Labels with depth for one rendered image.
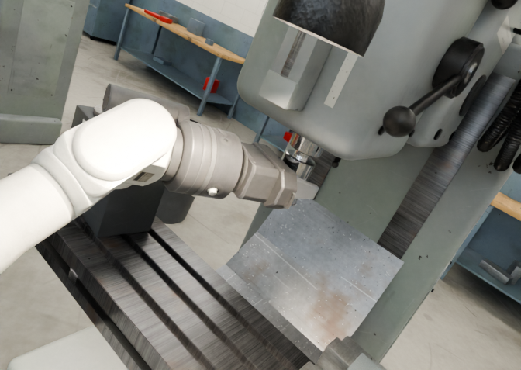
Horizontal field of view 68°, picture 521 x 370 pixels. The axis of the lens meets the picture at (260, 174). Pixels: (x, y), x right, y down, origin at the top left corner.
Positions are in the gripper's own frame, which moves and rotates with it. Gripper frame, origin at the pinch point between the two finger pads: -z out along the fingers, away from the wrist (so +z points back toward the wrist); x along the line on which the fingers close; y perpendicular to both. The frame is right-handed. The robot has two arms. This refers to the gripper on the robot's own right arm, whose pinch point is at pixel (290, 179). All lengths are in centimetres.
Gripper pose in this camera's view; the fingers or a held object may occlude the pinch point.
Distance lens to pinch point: 56.2
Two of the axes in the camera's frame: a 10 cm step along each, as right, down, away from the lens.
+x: -4.2, -4.9, 7.7
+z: -8.2, -1.7, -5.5
